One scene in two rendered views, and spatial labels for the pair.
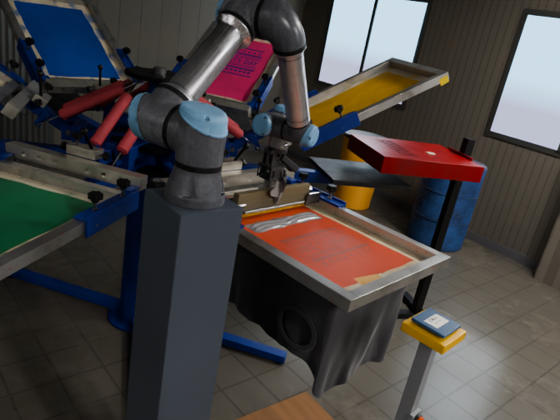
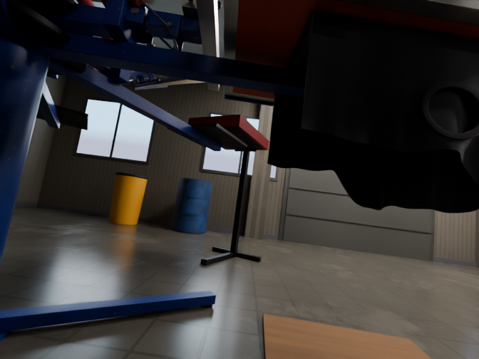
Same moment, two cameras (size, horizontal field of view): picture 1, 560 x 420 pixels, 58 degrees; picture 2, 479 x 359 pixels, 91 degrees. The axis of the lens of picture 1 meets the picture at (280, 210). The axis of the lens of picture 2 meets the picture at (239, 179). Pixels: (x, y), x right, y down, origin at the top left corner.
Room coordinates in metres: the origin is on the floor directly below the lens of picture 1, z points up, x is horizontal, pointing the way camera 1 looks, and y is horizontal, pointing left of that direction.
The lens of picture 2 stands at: (1.35, 0.59, 0.46)
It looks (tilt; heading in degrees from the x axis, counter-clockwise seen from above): 7 degrees up; 316
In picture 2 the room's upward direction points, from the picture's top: 8 degrees clockwise
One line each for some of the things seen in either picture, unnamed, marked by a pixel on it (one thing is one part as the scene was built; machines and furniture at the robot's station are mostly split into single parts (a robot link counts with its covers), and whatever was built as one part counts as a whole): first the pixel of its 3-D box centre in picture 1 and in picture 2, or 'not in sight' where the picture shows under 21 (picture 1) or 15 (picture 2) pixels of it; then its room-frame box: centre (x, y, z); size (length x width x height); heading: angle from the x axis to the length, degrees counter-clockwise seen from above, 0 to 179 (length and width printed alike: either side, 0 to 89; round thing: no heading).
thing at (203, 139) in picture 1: (199, 132); not in sight; (1.19, 0.22, 1.37); 0.13 x 0.12 x 0.14; 63
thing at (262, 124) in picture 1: (272, 124); not in sight; (1.70, 0.08, 1.32); 0.11 x 0.11 x 0.08; 63
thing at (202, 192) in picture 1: (196, 179); not in sight; (1.18, 0.22, 1.25); 0.15 x 0.15 x 0.10
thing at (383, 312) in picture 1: (362, 328); (419, 147); (1.48, -0.35, 0.74); 0.45 x 0.03 x 0.43; 139
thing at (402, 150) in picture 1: (412, 157); (231, 134); (2.82, -0.68, 1.06); 0.61 x 0.46 x 0.12; 109
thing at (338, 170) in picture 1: (282, 171); (165, 117); (2.58, 0.03, 0.91); 1.34 x 0.41 x 0.08; 109
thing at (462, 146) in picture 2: (277, 300); (390, 102); (1.50, -0.05, 0.77); 0.46 x 0.09 x 0.36; 49
